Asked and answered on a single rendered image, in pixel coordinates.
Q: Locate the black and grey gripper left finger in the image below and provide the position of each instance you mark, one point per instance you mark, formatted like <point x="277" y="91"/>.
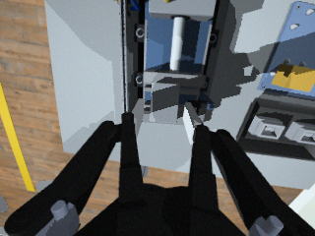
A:
<point x="55" y="210"/>

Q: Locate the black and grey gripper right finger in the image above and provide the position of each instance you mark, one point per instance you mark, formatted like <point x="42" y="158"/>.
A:
<point x="261" y="209"/>

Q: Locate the yellow block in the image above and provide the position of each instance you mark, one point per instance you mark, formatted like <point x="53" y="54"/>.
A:
<point x="294" y="77"/>

